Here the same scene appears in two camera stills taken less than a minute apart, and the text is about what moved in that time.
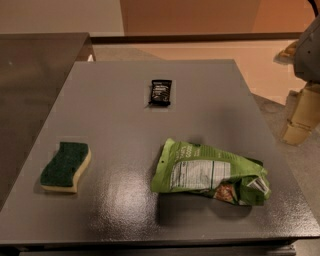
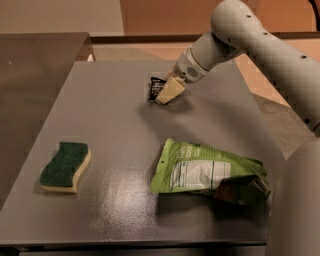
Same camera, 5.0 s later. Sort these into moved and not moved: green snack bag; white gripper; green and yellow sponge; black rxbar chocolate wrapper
Moved: white gripper
Not moved: black rxbar chocolate wrapper; green snack bag; green and yellow sponge
